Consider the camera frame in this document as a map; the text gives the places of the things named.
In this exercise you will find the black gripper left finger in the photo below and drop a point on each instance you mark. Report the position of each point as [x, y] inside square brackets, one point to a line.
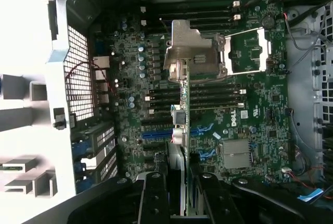
[153, 198]

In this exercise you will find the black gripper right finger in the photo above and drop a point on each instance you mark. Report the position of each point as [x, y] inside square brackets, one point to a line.
[221, 203]

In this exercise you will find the short blue expansion slot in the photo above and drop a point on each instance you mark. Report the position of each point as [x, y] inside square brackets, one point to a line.
[206, 154]

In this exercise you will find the silver chipset heatsink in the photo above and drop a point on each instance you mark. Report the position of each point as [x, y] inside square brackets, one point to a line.
[236, 153]

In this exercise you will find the long blue expansion slot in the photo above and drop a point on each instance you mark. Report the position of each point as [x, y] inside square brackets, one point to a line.
[156, 135]

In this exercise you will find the perforated metal slot covers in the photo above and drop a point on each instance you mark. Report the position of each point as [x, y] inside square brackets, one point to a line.
[105, 146]

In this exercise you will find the green Dell motherboard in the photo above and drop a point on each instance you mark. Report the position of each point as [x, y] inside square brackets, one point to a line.
[260, 120]

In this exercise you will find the black RAM slot white clips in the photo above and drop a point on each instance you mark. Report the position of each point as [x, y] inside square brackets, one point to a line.
[213, 93]
[213, 105]
[208, 20]
[208, 7]

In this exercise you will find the black plastic case latch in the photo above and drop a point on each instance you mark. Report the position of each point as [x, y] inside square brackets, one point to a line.
[59, 118]

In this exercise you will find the silver rear port block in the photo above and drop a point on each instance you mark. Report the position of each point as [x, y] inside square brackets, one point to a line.
[101, 63]

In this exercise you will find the black CPU socket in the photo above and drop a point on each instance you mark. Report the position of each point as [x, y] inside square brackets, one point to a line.
[219, 52]

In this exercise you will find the grey metal PC case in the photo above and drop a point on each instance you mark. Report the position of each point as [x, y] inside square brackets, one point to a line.
[59, 78]

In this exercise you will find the grey perforated disk bay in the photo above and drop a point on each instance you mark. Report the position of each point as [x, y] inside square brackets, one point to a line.
[322, 78]

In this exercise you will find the thin metal locking lever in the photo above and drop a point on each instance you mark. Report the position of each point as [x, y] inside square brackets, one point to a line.
[244, 32]

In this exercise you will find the round coin cell battery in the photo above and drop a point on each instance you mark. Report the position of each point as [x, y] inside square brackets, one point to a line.
[267, 21]

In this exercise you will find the silver socket cover frame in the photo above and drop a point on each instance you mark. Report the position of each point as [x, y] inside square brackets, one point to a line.
[262, 42]

